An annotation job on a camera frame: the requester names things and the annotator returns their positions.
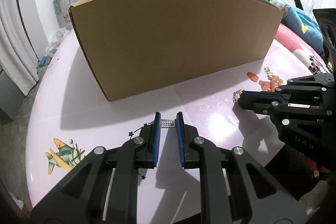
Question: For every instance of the small blue item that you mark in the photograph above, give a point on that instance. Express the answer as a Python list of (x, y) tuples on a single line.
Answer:
[(42, 61)]

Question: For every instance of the pink floral blanket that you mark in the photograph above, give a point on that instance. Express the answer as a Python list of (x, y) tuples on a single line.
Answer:
[(291, 40)]

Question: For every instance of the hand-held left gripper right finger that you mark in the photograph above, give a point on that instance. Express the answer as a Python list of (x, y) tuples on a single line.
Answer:
[(180, 140)]

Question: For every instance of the grey cabinet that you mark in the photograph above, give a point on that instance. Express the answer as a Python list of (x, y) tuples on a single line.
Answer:
[(9, 100)]

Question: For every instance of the brown cardboard box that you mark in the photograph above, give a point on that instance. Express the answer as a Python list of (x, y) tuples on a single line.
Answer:
[(170, 43)]

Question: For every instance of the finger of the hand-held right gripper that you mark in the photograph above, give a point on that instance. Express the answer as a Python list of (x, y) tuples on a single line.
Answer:
[(257, 103), (302, 85)]

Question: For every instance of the white plastic bag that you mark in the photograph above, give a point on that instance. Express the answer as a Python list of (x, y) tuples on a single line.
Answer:
[(59, 35)]

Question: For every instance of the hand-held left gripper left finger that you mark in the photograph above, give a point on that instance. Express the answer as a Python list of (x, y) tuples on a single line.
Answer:
[(157, 140)]

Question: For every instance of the blue cartoon blanket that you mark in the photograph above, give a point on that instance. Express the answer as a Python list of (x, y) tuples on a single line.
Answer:
[(299, 22)]

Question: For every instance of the white curtain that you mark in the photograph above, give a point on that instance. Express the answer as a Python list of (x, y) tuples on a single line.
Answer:
[(15, 50)]

